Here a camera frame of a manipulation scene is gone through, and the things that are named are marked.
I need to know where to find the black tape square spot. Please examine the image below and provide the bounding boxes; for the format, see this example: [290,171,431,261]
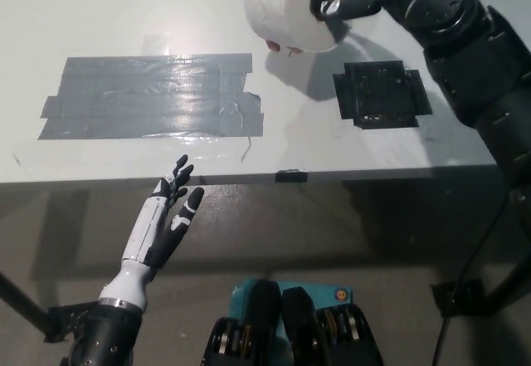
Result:
[332,61,432,129]

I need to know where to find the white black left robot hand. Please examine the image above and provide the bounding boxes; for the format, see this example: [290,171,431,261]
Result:
[98,154,205,311]

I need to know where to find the person's bare hand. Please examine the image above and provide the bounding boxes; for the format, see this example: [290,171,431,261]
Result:
[265,37,304,58]

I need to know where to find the long clear tape strip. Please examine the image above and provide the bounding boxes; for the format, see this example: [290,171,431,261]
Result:
[12,135,250,162]

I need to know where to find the white toilet paper roll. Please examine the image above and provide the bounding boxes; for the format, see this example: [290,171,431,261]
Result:
[243,0,356,54]

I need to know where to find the small black tape piece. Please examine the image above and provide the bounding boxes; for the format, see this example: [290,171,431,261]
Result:
[275,168,309,183]

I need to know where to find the black teal robot torso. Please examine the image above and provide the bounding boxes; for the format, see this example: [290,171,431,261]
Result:
[199,278,385,366]

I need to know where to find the grey duct tape patch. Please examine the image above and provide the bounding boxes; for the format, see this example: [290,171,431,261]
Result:
[37,52,266,141]

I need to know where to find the black table leg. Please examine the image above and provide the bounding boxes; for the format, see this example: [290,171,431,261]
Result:
[0,272,49,334]
[480,237,531,315]

